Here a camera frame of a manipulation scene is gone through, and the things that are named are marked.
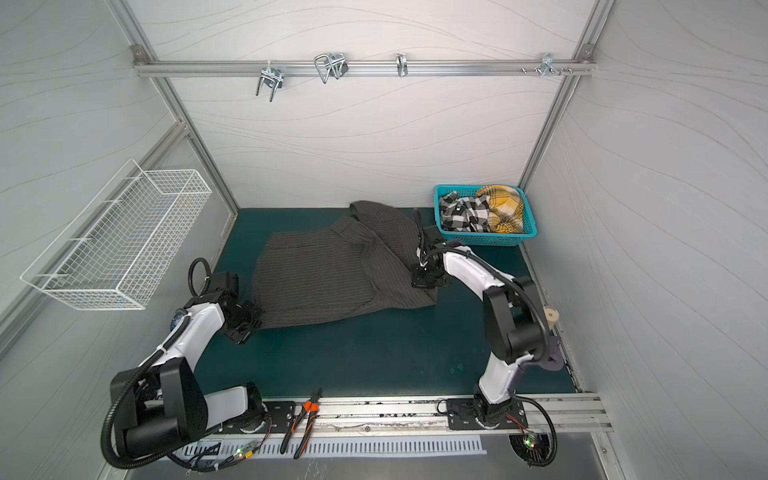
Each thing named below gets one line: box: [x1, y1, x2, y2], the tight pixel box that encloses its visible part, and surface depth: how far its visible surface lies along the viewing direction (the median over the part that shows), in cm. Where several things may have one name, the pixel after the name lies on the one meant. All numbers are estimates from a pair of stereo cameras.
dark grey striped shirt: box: [251, 201, 438, 329], surface depth 103 cm
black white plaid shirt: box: [440, 191, 490, 233], surface depth 109 cm
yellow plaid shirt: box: [476, 185, 524, 234], surface depth 109 cm
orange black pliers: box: [280, 387, 323, 459], surface depth 75 cm
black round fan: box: [508, 432, 552, 463], surface depth 73 cm
